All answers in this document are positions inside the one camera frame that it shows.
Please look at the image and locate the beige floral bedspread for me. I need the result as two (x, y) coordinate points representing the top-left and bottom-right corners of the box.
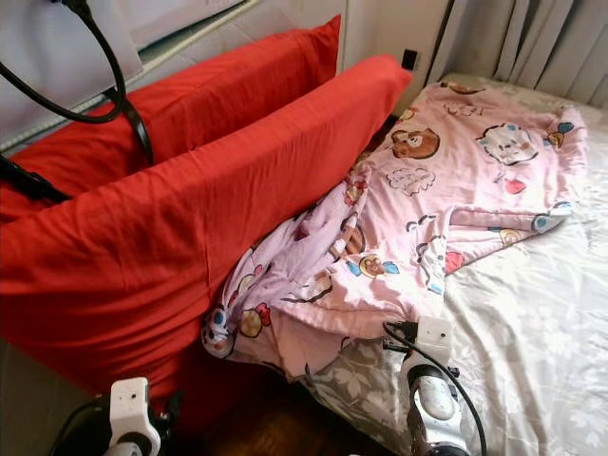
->
(299, 74), (608, 456)

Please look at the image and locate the grey pleated curtain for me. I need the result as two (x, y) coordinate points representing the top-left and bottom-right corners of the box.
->
(427, 0), (608, 105)

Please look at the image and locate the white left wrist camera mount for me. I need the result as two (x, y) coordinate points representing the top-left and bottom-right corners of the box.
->
(109, 377), (161, 456)

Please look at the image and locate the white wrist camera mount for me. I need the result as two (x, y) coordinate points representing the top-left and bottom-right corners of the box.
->
(416, 316), (455, 364)
(109, 377), (161, 456)

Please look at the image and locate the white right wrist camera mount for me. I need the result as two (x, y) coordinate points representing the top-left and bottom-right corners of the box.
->
(416, 316), (455, 364)

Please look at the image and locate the grey quilted pad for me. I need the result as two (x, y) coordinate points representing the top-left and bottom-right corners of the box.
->
(0, 342), (86, 456)

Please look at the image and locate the black short strap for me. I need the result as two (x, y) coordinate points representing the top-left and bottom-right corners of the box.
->
(100, 90), (155, 164)

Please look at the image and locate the pink cartoon print blanket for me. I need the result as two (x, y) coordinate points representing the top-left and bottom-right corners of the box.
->
(201, 81), (588, 379)

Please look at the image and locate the black looped cable gold plug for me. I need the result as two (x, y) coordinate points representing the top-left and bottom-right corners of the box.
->
(0, 0), (126, 124)

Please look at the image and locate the pale grey flat panel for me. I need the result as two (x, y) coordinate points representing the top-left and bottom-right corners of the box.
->
(0, 0), (145, 143)

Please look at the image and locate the red fabric sofa cushion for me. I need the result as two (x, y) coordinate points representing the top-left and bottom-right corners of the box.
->
(0, 54), (414, 419)
(0, 14), (343, 224)

